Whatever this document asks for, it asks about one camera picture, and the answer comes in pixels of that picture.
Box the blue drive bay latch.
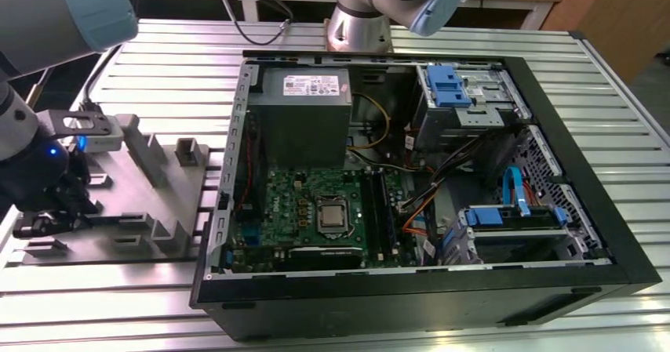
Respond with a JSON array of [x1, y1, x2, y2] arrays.
[[426, 64, 475, 108]]

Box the grey parts rack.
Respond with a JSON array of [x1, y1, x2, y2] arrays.
[[15, 113, 226, 267]]

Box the black wire bundle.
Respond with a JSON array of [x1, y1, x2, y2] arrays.
[[400, 132, 489, 212]]

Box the black PC case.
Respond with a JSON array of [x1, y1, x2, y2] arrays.
[[188, 49, 663, 343]]

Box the silver metal drive cage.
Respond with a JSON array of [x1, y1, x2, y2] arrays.
[[418, 64, 530, 141]]

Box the grey power supply unit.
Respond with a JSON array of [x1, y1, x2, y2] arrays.
[[248, 67, 352, 171]]

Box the orange wire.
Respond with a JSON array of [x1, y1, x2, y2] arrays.
[[402, 209, 436, 236]]

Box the RAM stick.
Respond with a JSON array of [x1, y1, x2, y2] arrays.
[[77, 212, 154, 223]]

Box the brown wooden cabinet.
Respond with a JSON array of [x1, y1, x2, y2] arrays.
[[542, 0, 670, 82]]

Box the green motherboard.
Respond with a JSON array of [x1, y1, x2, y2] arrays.
[[230, 165, 435, 269]]

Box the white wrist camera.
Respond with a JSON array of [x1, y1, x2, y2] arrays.
[[36, 108, 126, 154]]

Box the blue wire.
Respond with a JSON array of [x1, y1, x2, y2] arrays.
[[502, 166, 533, 216]]

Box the yellow wire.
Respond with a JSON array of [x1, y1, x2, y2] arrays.
[[348, 92, 391, 150]]

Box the black graphics card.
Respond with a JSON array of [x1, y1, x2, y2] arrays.
[[224, 245, 366, 271]]

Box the silver CPU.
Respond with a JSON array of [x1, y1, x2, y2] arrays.
[[318, 205, 350, 227]]

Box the black camera cable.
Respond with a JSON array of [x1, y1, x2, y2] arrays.
[[77, 44, 124, 114]]

